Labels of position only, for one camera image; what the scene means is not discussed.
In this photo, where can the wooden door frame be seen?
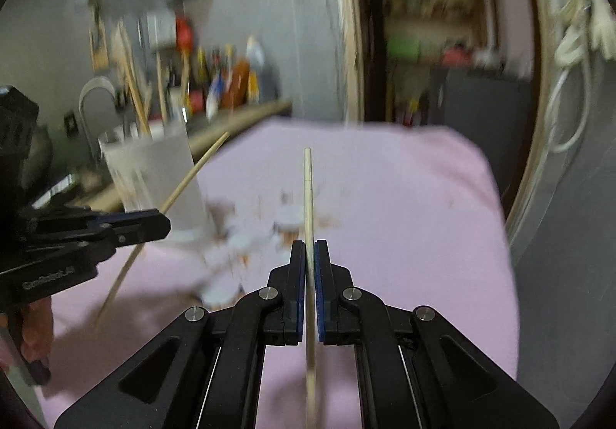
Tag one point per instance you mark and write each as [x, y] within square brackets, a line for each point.
[349, 25]

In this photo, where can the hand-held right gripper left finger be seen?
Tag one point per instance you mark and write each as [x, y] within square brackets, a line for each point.
[301, 304]

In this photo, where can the floral pink tablecloth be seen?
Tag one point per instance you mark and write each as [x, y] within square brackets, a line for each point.
[409, 227]

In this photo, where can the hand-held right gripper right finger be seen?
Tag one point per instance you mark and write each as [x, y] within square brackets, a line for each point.
[320, 308]

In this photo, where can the person's left hand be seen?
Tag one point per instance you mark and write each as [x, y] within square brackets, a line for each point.
[37, 328]

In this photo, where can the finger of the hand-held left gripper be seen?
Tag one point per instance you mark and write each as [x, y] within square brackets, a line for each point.
[106, 219]
[139, 233]

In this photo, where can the red hanging bag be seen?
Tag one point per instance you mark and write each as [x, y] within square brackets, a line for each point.
[183, 32]

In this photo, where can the metal kitchen faucet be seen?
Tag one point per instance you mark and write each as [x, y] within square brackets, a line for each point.
[94, 92]

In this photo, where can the green storage box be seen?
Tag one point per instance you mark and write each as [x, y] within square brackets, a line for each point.
[403, 48]

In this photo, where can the white wall box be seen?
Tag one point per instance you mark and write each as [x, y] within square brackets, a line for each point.
[160, 29]

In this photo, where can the row of condiment bottles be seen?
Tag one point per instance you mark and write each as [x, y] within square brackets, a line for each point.
[226, 78]

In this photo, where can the hanging wooden cutting board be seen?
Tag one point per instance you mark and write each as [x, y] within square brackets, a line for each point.
[98, 44]

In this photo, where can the wooden chopstick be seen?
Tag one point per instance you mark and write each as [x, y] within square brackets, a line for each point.
[134, 87]
[195, 169]
[308, 198]
[162, 87]

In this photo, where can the red container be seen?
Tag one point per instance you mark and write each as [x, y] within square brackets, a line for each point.
[458, 56]

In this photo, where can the dark grey cabinet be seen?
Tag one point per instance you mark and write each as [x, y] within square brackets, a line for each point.
[481, 121]

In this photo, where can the wooden storage shelf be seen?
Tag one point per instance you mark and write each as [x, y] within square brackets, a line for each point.
[433, 1]

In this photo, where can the white utensil container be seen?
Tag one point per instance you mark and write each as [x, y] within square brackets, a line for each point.
[154, 179]

